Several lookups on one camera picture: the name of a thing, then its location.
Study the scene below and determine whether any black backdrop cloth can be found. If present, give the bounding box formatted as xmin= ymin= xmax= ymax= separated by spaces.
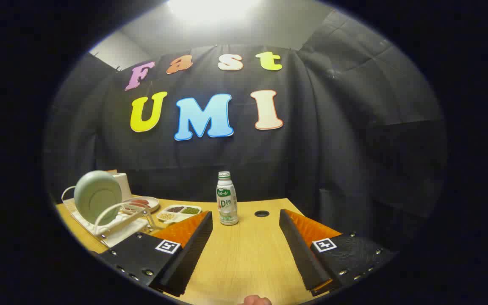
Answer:
xmin=43 ymin=8 xmax=448 ymax=255

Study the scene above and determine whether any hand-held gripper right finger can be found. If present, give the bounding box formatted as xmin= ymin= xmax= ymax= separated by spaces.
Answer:
xmin=279 ymin=208 xmax=397 ymax=297

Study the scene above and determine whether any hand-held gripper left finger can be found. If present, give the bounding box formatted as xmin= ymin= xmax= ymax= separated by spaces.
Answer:
xmin=98 ymin=211 xmax=214 ymax=298

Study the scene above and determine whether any bright ceiling light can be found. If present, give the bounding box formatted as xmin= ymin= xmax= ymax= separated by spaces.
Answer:
xmin=168 ymin=0 xmax=266 ymax=24

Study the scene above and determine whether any white wire dish rack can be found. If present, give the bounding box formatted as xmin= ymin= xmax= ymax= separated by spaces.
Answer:
xmin=61 ymin=186 xmax=162 ymax=248

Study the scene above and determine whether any beige round plate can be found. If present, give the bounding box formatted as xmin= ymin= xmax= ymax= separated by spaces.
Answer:
xmin=119 ymin=196 xmax=160 ymax=214

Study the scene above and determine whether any white divided dish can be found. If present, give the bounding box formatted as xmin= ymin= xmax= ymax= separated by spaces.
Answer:
xmin=156 ymin=205 xmax=202 ymax=223

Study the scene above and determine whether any white drink bottle green cap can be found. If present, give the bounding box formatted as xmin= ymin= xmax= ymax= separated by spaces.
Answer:
xmin=216 ymin=171 xmax=239 ymax=226

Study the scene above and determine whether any pale green plate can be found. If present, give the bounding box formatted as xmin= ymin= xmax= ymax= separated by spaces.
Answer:
xmin=74 ymin=170 xmax=122 ymax=226

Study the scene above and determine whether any white toaster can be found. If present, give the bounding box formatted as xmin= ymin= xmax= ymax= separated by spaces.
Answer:
xmin=114 ymin=172 xmax=133 ymax=200

